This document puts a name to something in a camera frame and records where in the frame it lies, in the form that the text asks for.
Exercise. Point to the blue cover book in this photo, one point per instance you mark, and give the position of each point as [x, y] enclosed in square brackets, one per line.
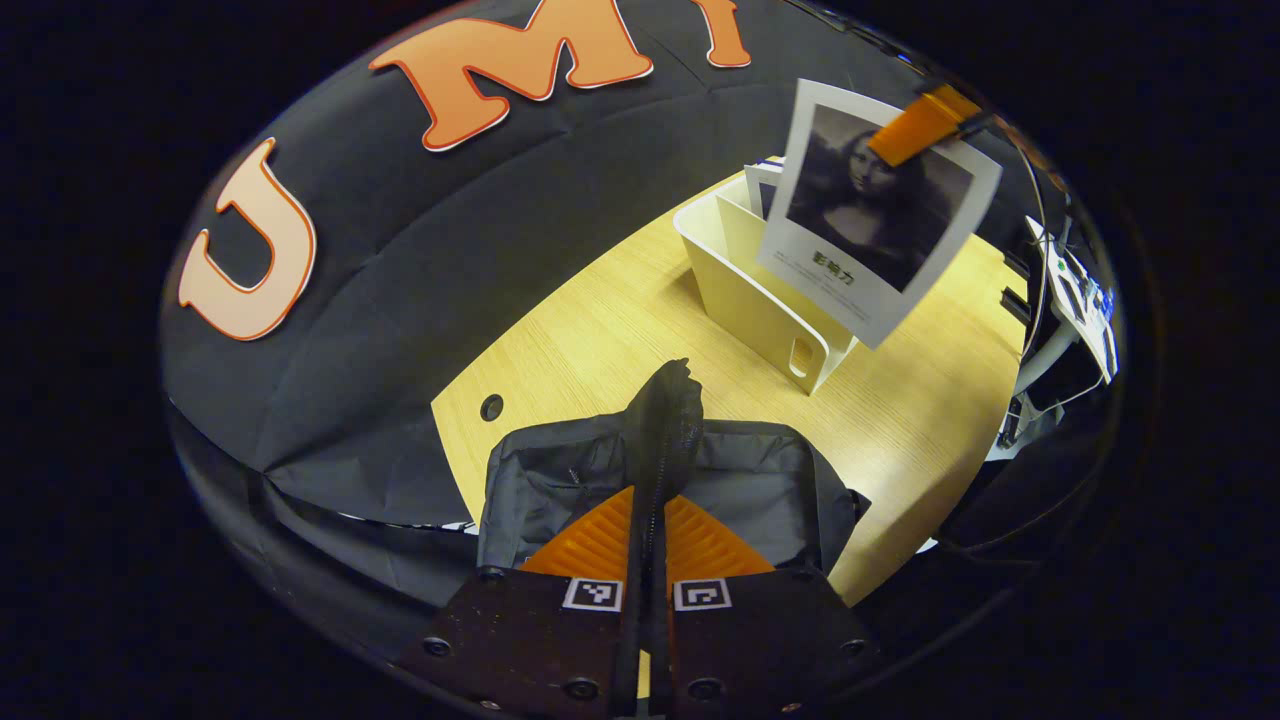
[768, 180]

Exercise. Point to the white bookshelf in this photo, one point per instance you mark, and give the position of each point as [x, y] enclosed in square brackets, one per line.
[740, 290]

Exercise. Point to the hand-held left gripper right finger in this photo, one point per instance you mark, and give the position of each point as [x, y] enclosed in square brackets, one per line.
[770, 640]

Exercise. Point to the white electronic device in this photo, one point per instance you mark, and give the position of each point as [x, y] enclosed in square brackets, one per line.
[1085, 300]

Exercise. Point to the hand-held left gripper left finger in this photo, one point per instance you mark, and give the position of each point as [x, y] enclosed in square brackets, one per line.
[520, 640]

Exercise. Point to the black backdrop cloth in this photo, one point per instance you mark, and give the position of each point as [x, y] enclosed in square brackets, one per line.
[400, 250]
[300, 570]

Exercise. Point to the black schoolbag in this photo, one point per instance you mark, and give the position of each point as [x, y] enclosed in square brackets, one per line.
[560, 480]

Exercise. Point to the portrait cover book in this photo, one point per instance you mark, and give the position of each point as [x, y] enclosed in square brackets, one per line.
[870, 200]

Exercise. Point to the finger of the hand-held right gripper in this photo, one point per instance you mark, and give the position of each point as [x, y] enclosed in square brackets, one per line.
[920, 125]

